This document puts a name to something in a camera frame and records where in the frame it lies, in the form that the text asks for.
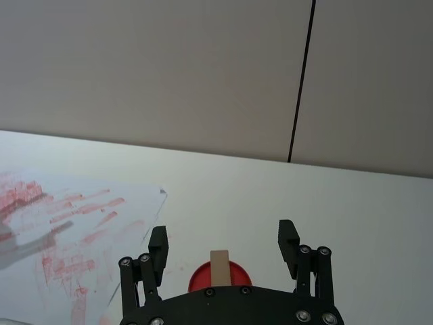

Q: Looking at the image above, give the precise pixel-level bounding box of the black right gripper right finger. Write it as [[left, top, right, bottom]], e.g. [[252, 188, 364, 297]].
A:
[[277, 219, 336, 306]]

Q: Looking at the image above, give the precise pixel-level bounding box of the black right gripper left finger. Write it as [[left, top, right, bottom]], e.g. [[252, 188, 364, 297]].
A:
[[118, 225, 170, 322]]

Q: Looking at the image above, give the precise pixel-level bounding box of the red round lid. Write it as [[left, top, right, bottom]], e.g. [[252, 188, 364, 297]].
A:
[[187, 261, 253, 294]]

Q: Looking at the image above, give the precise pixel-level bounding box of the beige flat stick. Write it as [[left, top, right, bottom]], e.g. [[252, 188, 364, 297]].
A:
[[209, 249, 232, 288]]

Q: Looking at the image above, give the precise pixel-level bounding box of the clear sheet with red smears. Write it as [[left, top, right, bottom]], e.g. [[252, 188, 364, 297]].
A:
[[0, 167, 169, 325]]

